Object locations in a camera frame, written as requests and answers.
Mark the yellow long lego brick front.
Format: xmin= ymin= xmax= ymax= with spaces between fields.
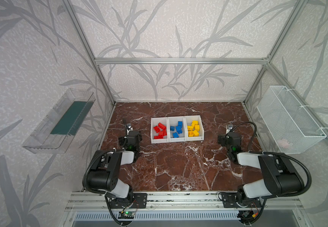
xmin=191 ymin=121 xmax=199 ymax=126

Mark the dark blue upturned lego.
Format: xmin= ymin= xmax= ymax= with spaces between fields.
xmin=176 ymin=126 xmax=183 ymax=134

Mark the long red lego brick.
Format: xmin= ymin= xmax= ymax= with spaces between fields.
xmin=158 ymin=123 xmax=166 ymax=131

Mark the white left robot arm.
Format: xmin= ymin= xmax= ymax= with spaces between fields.
xmin=83 ymin=120 xmax=142 ymax=203

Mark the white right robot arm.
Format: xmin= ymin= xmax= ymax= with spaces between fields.
xmin=218 ymin=122 xmax=312 ymax=203

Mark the white left bin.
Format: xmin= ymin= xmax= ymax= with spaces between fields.
xmin=150 ymin=117 xmax=169 ymax=144

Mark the white bin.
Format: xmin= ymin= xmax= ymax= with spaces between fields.
xmin=184 ymin=115 xmax=204 ymax=141
xmin=150 ymin=117 xmax=169 ymax=144
xmin=167 ymin=116 xmax=185 ymax=142

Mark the white middle bin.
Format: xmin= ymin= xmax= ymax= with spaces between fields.
xmin=167 ymin=116 xmax=185 ymax=142

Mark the white right bin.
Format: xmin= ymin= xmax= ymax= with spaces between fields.
xmin=184 ymin=115 xmax=204 ymax=141

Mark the pink object in basket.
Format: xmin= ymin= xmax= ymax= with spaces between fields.
xmin=277 ymin=139 xmax=290 ymax=149

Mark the green circuit board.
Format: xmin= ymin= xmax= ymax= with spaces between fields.
xmin=117 ymin=211 xmax=136 ymax=220

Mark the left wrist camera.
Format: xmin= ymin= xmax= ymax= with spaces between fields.
xmin=125 ymin=123 xmax=133 ymax=134

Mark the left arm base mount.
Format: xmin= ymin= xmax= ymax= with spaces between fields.
xmin=108 ymin=189 xmax=148 ymax=209

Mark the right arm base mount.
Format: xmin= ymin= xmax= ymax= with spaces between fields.
xmin=218 ymin=185 xmax=262 ymax=208

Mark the white wire mesh basket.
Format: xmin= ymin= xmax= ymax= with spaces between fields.
xmin=257 ymin=86 xmax=326 ymax=155

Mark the clear plastic wall tray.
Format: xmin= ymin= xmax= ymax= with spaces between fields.
xmin=23 ymin=89 xmax=96 ymax=154

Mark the aluminium frame rail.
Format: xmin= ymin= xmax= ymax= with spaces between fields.
xmin=64 ymin=190 xmax=304 ymax=212

